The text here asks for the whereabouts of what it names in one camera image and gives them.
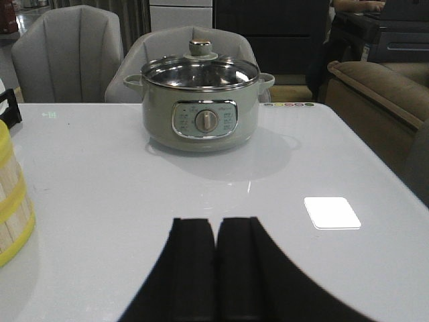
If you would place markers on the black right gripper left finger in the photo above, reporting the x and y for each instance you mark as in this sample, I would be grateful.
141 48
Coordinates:
181 285

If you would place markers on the dark desk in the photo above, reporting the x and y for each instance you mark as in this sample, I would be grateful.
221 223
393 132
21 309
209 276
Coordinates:
376 40

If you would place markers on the black bowl rack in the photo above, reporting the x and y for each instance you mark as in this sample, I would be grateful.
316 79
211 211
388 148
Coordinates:
11 115

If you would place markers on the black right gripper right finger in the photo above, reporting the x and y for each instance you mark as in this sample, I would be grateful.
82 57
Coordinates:
258 282

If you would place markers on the red bin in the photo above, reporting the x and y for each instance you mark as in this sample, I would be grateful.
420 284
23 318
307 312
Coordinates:
8 18

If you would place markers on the left grey chair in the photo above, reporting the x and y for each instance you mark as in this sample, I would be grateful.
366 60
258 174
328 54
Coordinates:
68 55

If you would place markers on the glass pot lid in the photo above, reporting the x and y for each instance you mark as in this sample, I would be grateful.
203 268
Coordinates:
200 69

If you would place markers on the grey-green electric pot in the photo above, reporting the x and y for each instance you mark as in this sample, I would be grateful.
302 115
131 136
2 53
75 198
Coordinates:
200 120

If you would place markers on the grey chair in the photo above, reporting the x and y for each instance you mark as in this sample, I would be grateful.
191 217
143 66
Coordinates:
171 42
68 55

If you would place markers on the brown sofa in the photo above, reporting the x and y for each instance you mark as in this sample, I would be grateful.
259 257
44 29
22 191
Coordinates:
386 105

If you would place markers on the person in background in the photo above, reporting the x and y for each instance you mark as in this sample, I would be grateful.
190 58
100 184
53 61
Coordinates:
357 6

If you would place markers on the white cabinet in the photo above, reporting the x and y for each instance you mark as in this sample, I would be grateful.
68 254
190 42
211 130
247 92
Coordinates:
166 14

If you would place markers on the woven bamboo steamer lid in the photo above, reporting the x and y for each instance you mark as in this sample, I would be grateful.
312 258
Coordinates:
5 141

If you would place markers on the right grey chair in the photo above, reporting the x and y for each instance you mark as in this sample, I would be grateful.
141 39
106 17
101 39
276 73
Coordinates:
171 42

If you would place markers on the bamboo steamer drawer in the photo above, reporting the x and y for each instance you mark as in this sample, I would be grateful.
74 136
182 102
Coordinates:
16 228
13 188

